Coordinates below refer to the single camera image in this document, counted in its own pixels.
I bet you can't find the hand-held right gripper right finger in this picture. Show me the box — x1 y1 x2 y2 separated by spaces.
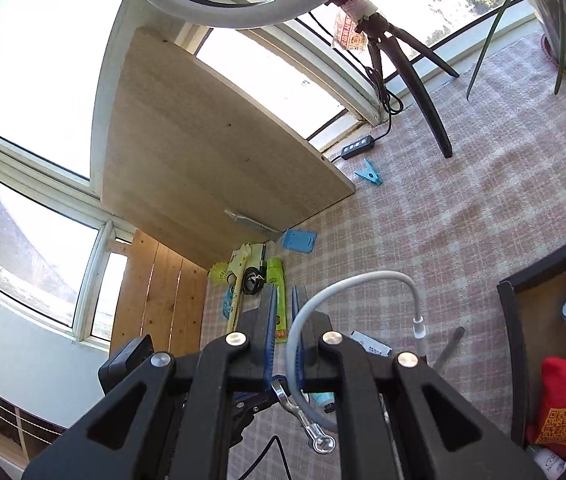
290 285 548 480

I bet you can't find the black tripod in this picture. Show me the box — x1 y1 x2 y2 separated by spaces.
353 12 461 159

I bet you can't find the white window frame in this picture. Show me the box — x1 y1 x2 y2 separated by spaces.
0 0 389 346

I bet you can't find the white paper packet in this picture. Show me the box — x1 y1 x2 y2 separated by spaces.
350 330 393 358

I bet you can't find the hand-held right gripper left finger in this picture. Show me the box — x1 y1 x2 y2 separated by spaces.
20 285 280 480

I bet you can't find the wooden plank panel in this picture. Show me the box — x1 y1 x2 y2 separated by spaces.
110 230 209 358

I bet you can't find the grey card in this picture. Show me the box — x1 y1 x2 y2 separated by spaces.
282 229 316 253

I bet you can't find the black tray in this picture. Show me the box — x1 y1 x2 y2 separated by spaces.
497 232 566 448

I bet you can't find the black ring light cable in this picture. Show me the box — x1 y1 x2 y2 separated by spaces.
330 10 406 163

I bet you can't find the white pink tube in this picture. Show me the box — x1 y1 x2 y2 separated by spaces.
533 447 566 476

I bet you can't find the light wooden board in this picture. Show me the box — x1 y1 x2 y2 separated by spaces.
100 27 356 271

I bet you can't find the green long-leaf plant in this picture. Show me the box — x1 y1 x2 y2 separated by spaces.
465 0 566 101

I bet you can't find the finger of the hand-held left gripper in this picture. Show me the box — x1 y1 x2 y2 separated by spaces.
228 391 276 448

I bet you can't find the teal hand cream tube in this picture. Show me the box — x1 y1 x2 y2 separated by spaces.
308 391 336 413

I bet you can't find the orange paper tag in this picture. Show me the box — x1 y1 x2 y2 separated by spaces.
332 0 379 53

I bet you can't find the green snack packet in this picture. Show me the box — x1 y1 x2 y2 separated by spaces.
265 257 289 346

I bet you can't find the black USB cable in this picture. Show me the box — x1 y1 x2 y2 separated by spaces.
240 265 266 297

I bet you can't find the white charging cable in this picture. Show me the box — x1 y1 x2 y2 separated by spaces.
285 270 431 433

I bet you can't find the red pouch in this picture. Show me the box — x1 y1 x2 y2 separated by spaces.
527 356 566 461

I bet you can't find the black cable controller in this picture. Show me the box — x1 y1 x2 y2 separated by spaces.
341 135 378 161

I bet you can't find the long yellow packet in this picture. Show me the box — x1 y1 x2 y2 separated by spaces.
226 242 266 333

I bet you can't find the yellow shuttlecock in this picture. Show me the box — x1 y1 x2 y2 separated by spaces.
209 262 236 286

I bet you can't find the translucent grey tube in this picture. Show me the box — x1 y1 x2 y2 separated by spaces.
224 209 284 243

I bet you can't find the blue clothespin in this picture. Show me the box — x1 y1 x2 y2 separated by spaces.
354 158 385 185

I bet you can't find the thin black cable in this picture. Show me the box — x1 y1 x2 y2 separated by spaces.
238 435 294 480

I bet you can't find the silver metal tool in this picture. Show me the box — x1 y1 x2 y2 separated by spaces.
270 379 336 453

